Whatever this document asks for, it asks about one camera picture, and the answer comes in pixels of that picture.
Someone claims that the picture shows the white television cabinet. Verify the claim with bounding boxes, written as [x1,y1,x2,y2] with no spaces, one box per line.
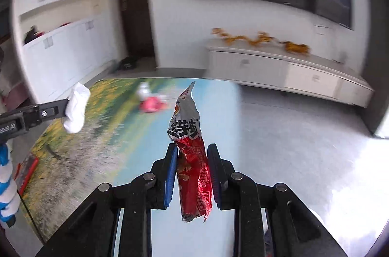
[206,41,375,108]

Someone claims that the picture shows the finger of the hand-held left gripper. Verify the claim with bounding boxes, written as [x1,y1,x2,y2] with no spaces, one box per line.
[29,98,70,127]

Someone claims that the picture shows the orange tiger figurine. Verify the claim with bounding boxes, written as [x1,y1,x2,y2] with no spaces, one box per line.
[281,41,311,56]

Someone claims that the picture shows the red flat packet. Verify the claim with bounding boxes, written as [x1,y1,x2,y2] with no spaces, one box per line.
[14,152,39,194]

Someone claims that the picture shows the white lower cabinet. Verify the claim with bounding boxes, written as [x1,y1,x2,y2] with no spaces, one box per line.
[22,16,114,100]

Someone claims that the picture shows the black shoes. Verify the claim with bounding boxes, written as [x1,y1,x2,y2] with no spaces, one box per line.
[117,56,138,71]

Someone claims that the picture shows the dark bag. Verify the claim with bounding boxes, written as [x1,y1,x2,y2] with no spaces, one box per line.
[24,25,46,45]

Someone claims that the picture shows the pink wrapper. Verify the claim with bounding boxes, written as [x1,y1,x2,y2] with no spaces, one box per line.
[139,96,168,113]

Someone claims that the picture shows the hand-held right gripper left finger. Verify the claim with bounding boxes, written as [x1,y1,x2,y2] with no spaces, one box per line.
[35,143,178,257]

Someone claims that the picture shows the white tissue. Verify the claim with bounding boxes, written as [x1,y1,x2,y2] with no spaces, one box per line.
[62,82,91,133]
[137,83,152,100]

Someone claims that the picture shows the dark brown door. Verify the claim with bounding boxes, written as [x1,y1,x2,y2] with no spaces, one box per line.
[115,0,156,59]

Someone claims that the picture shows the red and silver snack wrapper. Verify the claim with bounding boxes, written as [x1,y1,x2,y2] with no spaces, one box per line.
[167,81,213,222]

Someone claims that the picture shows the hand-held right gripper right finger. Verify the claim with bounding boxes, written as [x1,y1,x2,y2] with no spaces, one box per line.
[207,143,348,257]

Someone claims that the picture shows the orange dragon figurine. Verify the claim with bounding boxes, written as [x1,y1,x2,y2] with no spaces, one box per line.
[212,27,275,47]

